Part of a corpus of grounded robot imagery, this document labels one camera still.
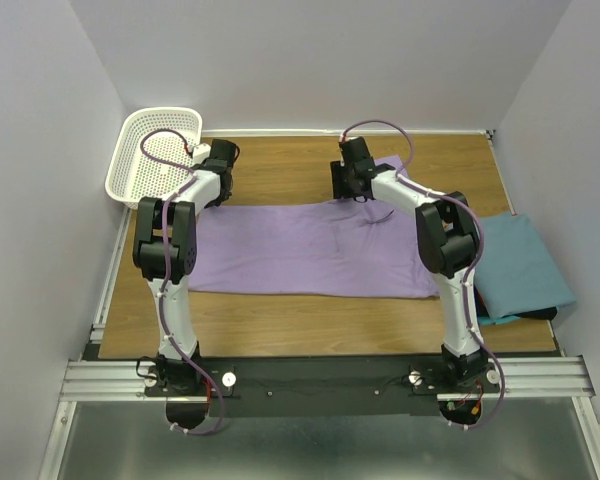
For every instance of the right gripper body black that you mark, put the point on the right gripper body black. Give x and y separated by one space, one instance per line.
340 180

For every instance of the purple t shirt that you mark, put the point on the purple t shirt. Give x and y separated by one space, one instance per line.
336 248

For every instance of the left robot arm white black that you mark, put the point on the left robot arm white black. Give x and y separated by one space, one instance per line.
165 251

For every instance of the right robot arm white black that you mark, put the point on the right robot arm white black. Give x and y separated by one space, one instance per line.
449 246

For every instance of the folded teal t shirt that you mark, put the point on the folded teal t shirt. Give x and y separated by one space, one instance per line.
516 272

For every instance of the white plastic laundry basket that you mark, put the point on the white plastic laundry basket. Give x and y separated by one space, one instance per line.
151 156

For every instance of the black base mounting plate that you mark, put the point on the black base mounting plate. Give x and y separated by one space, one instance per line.
200 393

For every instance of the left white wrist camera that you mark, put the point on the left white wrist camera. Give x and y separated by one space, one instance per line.
198 153

